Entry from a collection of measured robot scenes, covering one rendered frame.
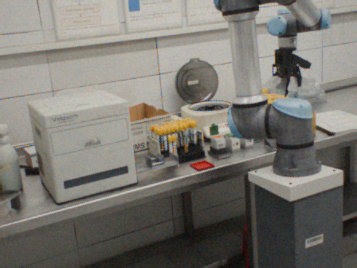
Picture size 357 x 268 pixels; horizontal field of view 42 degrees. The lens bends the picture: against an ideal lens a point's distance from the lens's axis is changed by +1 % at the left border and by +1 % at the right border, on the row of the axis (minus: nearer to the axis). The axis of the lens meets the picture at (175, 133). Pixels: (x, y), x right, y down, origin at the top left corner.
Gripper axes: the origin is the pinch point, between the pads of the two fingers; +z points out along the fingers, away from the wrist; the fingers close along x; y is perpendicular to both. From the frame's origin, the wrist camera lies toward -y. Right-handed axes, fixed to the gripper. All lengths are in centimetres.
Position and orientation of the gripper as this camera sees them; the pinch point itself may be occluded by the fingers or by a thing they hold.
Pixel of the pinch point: (292, 95)
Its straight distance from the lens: 201.6
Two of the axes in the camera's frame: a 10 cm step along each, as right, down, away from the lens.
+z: 0.8, 9.6, 2.8
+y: -8.9, 2.0, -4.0
